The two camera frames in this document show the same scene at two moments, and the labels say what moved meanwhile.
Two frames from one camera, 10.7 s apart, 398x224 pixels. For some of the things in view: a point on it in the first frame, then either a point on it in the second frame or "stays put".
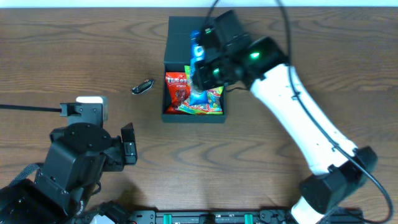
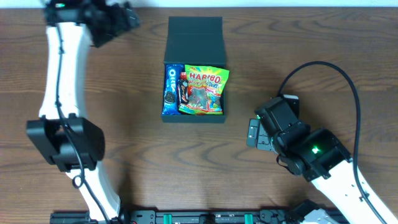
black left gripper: x=128 y=148 to x=123 y=20
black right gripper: x=205 y=75 to x=259 y=137
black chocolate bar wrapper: x=142 y=87 to x=183 y=91
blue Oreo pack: x=197 y=53 to x=173 y=75
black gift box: x=177 y=56 stays put
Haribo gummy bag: x=214 y=106 stays put
